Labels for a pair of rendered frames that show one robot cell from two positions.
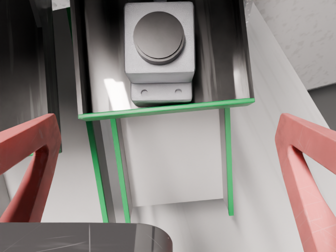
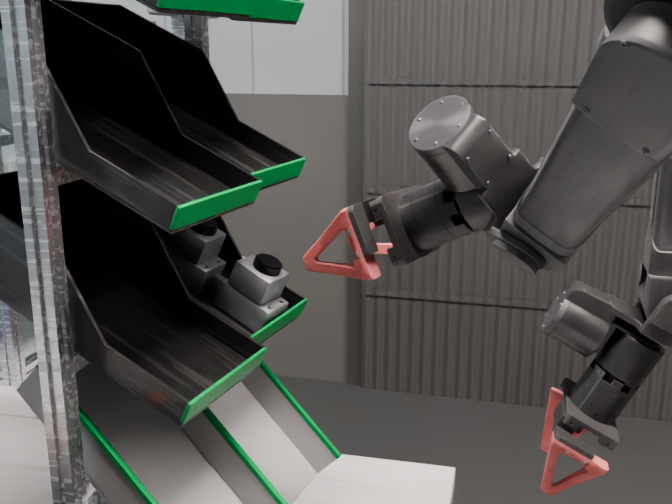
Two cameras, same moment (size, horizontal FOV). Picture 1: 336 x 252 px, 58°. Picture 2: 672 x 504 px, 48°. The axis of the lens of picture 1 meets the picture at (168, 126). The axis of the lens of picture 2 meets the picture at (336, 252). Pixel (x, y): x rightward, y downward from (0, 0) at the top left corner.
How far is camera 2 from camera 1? 0.72 m
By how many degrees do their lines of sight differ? 66
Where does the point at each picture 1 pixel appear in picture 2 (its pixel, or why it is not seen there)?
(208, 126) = (257, 412)
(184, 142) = (254, 435)
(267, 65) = not seen: hidden behind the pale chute
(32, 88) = (206, 343)
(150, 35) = (267, 261)
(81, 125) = (182, 450)
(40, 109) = (223, 351)
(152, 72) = (277, 279)
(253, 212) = not seen: outside the picture
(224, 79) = not seen: hidden behind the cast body
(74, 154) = (196, 484)
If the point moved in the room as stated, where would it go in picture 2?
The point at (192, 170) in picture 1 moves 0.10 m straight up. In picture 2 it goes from (279, 459) to (277, 380)
